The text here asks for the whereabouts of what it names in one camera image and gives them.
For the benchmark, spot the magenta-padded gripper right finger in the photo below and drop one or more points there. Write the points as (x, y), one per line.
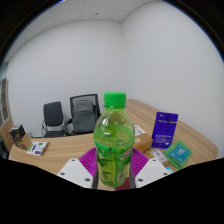
(151, 170)

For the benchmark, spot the purple upright package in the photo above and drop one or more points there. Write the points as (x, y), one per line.
(165, 130)

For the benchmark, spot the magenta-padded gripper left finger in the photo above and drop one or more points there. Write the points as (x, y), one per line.
(74, 171)

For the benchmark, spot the flat green box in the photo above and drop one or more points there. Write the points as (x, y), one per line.
(179, 154)

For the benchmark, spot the dark brown carton box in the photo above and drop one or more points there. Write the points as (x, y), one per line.
(16, 135)

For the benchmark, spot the white printed leaflet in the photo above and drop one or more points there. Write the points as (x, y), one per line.
(37, 148)

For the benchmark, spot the orange cardboard box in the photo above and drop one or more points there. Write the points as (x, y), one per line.
(144, 142)

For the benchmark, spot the small yellow box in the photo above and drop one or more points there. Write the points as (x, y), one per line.
(156, 155)

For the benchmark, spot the small tan cardboard box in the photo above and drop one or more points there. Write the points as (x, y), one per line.
(26, 142)

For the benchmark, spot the green drink bottle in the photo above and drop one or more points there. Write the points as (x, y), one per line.
(114, 140)

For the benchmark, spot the wooden side desk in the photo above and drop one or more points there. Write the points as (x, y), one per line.
(140, 111)

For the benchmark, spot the round grey printed disc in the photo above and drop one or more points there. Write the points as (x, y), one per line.
(139, 130)

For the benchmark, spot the black mesh office chair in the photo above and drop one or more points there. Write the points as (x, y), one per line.
(83, 115)

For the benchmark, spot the small light blue box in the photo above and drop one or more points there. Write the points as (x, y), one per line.
(169, 170)

